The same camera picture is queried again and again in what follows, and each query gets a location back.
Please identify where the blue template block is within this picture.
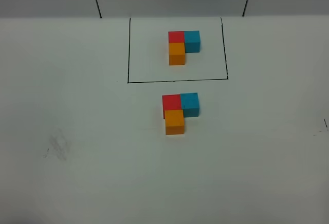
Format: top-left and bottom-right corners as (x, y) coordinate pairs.
(184, 30), (201, 53)

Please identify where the orange template block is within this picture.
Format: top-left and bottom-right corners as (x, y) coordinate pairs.
(169, 43), (186, 65)

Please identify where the red template block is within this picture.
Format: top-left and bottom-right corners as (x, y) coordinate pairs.
(168, 31), (185, 43)

